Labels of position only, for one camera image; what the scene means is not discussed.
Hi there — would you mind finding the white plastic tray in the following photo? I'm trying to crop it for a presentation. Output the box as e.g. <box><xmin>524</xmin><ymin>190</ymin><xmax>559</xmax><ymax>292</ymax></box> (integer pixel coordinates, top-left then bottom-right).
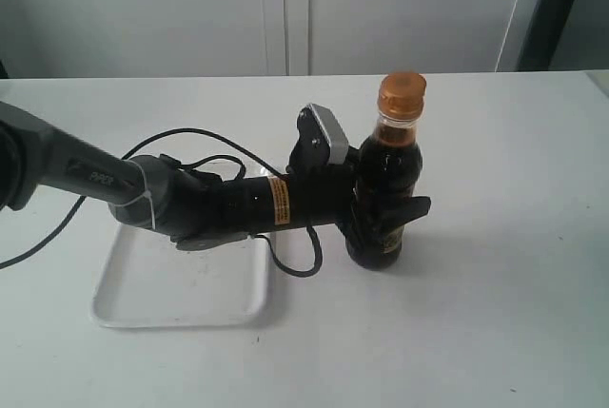
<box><xmin>90</xmin><ymin>224</ymin><xmax>272</xmax><ymax>329</ymax></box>

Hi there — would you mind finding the dark soy sauce bottle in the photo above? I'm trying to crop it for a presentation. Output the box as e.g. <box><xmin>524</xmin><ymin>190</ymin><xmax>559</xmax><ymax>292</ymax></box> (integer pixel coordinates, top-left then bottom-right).
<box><xmin>345</xmin><ymin>71</ymin><xmax>426</xmax><ymax>270</ymax></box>

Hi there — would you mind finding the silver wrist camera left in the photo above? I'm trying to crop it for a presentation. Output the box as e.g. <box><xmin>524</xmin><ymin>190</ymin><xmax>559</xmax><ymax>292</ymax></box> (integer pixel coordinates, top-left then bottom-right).
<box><xmin>297</xmin><ymin>103</ymin><xmax>349</xmax><ymax>167</ymax></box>

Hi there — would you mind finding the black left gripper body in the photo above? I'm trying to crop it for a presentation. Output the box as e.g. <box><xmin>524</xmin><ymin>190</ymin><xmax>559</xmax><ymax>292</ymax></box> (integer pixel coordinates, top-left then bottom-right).
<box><xmin>285</xmin><ymin>141</ymin><xmax>381</xmax><ymax>249</ymax></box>

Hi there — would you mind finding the dark vertical post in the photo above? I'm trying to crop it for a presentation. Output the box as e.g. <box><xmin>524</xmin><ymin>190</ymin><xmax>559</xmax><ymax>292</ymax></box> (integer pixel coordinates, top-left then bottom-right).
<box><xmin>516</xmin><ymin>0</ymin><xmax>575</xmax><ymax>71</ymax></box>

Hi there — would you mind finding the white cord on wall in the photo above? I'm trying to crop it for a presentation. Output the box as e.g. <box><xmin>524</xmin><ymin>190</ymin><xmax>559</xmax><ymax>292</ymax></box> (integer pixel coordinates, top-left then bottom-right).
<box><xmin>492</xmin><ymin>0</ymin><xmax>537</xmax><ymax>72</ymax></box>

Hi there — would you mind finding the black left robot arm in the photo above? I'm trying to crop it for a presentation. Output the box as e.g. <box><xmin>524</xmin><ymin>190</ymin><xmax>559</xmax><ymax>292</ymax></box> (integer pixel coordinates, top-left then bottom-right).
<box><xmin>1</xmin><ymin>104</ymin><xmax>431</xmax><ymax>251</ymax></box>

